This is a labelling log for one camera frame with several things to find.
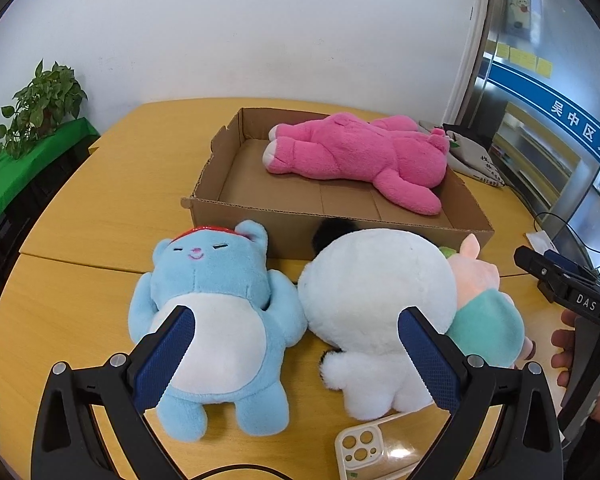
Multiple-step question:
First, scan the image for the pink pig plush toy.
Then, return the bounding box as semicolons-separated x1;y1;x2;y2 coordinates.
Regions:
446;234;536;367

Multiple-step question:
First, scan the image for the white plush toy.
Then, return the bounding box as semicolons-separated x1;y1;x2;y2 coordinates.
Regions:
298;218;457;420

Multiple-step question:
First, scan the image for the blue plush bear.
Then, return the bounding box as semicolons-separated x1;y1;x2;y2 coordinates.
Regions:
128;220;308;442

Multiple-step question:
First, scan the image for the operator right hand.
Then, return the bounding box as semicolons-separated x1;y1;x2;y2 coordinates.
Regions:
550;308;600;426

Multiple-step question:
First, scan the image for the white paper card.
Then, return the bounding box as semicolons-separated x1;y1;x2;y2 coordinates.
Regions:
524;230;559;255

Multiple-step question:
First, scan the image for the grey tote bag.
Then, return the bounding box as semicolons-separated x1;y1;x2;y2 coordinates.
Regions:
440;124;505;188

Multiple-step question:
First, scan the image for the pink plush bear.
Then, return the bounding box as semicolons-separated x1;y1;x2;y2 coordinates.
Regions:
262;113;450;216

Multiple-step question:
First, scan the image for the green table cloth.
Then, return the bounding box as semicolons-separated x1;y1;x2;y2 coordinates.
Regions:
0;117;100;215

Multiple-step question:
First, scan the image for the cardboard box tray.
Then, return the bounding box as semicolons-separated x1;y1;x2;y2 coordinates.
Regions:
181;107;494;260

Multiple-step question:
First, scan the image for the green potted plant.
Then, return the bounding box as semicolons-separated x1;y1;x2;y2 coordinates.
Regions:
0;60;87;159

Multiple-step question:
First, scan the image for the black cable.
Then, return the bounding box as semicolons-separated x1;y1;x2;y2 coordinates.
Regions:
532;210;600;281

